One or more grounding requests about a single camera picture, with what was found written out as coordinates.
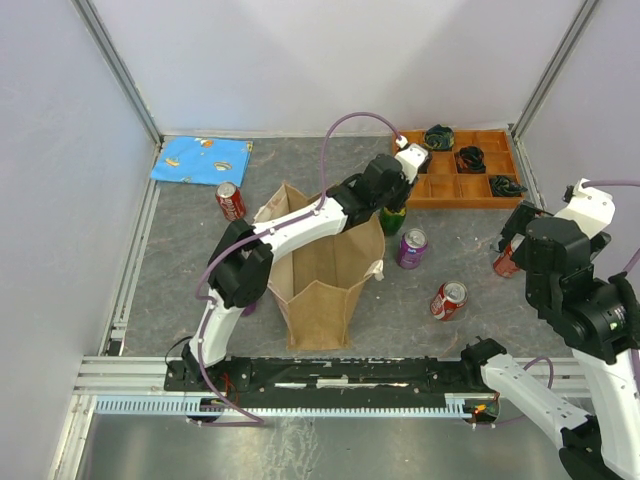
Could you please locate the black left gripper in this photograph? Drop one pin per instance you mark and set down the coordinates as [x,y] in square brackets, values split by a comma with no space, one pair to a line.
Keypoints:
[406,187]

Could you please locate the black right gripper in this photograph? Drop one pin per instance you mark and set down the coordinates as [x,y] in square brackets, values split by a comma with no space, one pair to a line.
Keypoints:
[516,222]

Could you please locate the green glass bottle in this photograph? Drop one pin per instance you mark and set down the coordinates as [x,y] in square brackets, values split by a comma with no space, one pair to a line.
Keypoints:
[391,220]

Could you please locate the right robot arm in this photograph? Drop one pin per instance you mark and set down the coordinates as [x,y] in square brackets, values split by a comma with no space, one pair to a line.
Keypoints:
[598,320]

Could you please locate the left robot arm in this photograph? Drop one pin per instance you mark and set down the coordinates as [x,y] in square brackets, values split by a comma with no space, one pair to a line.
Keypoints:
[238,271]

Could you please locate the red cola can far right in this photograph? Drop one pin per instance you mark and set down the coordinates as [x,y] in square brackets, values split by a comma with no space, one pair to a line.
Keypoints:
[503,265]

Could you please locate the red cola can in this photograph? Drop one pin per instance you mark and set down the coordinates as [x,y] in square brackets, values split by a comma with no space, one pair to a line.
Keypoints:
[230,201]
[450,297]
[503,265]

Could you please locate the orange wooden divided tray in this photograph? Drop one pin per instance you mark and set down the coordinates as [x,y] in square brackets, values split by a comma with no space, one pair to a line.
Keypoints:
[446,183]

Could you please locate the purple soda can right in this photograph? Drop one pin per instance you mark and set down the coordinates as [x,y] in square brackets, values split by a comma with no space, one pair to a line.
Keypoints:
[412,247]

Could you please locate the purple soda can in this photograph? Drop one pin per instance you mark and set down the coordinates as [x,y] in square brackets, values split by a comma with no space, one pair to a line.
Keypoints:
[249,310]
[412,247]

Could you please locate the red cola can front right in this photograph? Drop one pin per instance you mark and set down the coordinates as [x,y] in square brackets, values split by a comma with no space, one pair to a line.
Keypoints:
[450,297]

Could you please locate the red cola can left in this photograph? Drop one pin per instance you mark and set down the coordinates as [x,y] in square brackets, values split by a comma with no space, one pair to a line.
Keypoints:
[230,201]

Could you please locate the blue patterned cloth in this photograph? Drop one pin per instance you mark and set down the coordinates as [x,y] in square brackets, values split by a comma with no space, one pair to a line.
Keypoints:
[203,161]

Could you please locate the purple soda can left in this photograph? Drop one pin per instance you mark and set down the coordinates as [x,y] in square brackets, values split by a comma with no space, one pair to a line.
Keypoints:
[249,310]

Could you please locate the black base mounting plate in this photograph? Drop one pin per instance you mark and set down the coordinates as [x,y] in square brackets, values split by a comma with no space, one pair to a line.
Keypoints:
[349,382]

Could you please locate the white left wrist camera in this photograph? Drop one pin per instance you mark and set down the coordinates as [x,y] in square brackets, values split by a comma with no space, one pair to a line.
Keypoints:
[412,157]

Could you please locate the right aluminium frame post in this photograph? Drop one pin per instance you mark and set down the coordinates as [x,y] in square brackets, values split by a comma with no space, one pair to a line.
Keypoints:
[561,55]

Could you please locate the aluminium frame post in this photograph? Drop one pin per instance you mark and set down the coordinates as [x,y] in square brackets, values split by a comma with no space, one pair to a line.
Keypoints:
[561,55]
[89,15]

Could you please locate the light blue cable duct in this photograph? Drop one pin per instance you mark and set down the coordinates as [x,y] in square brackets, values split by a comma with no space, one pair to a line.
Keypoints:
[195,406]

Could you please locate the left aluminium frame post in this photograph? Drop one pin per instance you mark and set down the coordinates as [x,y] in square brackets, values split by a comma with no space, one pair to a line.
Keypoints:
[89,15]

